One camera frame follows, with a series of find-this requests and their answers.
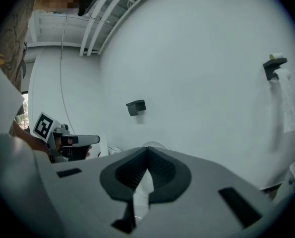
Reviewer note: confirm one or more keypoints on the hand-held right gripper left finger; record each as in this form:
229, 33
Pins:
87, 195

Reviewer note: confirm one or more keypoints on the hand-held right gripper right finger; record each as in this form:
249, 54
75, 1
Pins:
199, 207

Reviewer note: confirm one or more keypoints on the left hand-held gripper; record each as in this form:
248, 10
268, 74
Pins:
44, 126

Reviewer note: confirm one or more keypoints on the person's left forearm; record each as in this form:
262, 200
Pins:
30, 140

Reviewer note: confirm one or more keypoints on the white rounded toilet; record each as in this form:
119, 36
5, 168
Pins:
103, 145

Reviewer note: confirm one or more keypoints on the white toilet with button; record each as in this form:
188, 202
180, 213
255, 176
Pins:
288, 180

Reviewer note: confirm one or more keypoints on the person's left hand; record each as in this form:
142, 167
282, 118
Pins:
59, 149

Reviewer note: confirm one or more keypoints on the dark framed window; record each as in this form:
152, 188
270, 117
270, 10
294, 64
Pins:
25, 110

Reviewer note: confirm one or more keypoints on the person's cream trousers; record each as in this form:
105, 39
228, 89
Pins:
3, 95

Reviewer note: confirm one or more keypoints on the white ceiling pipe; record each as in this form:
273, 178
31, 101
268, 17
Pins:
87, 31
95, 33

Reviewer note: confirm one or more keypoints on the person's brown printed shirt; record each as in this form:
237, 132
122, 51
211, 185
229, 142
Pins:
11, 28

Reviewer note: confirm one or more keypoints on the empty black wall holder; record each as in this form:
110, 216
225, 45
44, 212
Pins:
136, 108

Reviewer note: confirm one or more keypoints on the black head-worn camera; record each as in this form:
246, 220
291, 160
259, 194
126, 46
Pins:
86, 1

